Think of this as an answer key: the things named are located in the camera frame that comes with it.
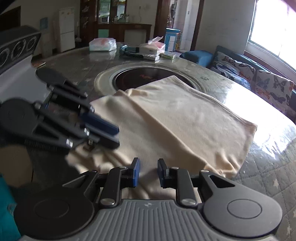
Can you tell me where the wooden display cabinet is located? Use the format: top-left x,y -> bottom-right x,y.
80,0 -> 130,42

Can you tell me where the window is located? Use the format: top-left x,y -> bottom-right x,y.
245,0 -> 296,70

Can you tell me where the white refrigerator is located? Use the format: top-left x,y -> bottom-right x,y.
58,8 -> 75,52

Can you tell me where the upright butterfly print pillow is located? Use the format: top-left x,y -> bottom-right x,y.
251,70 -> 295,114

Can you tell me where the blue and white carton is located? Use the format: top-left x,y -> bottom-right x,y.
165,28 -> 182,52

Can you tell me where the blue black smartwatch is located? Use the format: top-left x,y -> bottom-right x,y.
119,44 -> 144,58

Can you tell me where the blue cushion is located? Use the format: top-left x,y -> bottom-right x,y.
180,50 -> 214,68

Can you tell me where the dark wooden sideboard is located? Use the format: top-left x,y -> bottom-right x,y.
94,23 -> 152,43

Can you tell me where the person's left forearm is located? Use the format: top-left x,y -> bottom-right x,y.
0,147 -> 33,241

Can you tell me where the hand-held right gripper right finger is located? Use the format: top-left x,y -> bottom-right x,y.
157,158 -> 236,207

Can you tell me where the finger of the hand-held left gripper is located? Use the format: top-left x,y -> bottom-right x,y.
47,80 -> 120,138
32,103 -> 120,149

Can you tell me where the cream garment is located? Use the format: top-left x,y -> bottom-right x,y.
65,75 -> 258,201

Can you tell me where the dark blue sofa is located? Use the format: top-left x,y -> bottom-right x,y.
209,45 -> 296,126

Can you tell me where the black round induction cooker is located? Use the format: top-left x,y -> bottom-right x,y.
112,67 -> 196,91

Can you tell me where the tissue box in plastic bag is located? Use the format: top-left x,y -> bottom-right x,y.
139,36 -> 166,57

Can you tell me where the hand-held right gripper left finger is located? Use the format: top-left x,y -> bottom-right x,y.
62,158 -> 141,207

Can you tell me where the flat butterfly print pillow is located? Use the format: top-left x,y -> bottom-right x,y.
210,51 -> 256,90

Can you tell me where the brown wooden door frame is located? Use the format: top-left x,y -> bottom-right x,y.
154,0 -> 205,51

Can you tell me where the white water dispenser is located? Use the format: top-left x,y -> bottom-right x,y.
39,18 -> 55,57

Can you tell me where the white pink tissue pack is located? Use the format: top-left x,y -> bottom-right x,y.
89,38 -> 117,52

